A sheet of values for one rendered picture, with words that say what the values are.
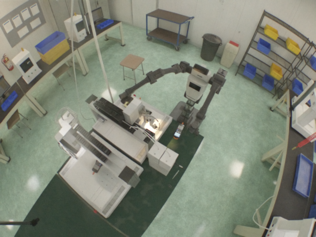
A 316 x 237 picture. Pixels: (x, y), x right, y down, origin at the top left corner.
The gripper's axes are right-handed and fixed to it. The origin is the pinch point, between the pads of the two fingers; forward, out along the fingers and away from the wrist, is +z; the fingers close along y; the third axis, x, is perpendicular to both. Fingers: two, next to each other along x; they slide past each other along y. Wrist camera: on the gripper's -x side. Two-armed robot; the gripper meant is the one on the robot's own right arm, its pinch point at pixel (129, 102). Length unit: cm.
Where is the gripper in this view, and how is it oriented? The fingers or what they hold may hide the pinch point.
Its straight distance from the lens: 185.2
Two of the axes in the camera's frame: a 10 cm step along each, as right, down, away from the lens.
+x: 5.5, -7.2, 4.3
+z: -0.3, 5.0, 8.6
